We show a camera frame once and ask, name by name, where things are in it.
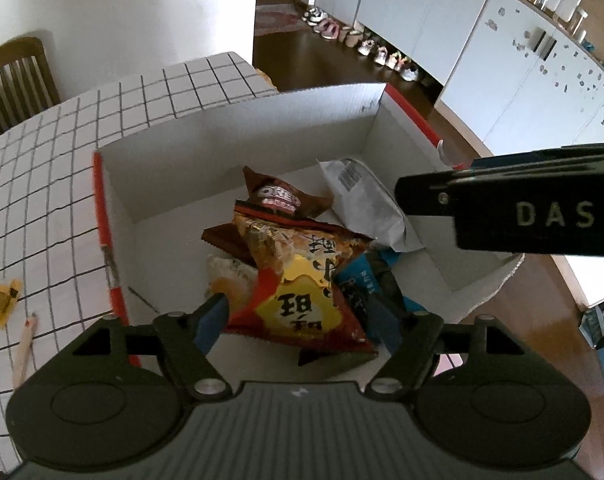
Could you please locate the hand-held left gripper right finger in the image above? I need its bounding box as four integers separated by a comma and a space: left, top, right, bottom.
364, 296, 525, 404

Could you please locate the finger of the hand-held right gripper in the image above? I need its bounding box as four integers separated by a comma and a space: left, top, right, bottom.
394, 169, 459, 217
468, 143, 604, 171

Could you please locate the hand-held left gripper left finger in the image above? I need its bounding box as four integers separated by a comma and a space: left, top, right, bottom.
72, 293, 234, 403

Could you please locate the red white snack packet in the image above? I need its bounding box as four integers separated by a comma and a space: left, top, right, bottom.
206, 254, 259, 307

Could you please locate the blue snack packet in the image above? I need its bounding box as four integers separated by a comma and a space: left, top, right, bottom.
334, 252, 399, 313

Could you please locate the white foil snack packet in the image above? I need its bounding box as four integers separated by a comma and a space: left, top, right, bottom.
316, 158, 409, 252

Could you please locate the orange yellow chip bag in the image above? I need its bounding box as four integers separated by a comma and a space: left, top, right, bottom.
226, 199, 379, 362

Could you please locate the brown cookie packet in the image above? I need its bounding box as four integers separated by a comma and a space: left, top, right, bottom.
241, 164, 334, 222

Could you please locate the red cardboard box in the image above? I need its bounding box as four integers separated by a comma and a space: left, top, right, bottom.
91, 82, 526, 382

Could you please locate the row of shoes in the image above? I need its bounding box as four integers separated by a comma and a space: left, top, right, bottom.
301, 4, 424, 84

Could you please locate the wooden pencil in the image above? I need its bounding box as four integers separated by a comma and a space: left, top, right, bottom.
11, 312, 39, 389

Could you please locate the small yellow wrapper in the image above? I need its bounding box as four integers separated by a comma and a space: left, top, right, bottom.
0, 279, 24, 330

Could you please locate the checkered tablecloth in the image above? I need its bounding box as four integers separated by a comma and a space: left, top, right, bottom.
0, 51, 284, 457

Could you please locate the patterned door rug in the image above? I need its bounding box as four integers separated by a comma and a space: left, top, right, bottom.
254, 4, 314, 37

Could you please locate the wooden chair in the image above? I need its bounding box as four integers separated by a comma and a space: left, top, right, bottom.
0, 36, 62, 142

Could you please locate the white wall cabinet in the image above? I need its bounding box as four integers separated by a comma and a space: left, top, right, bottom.
312, 0, 604, 159

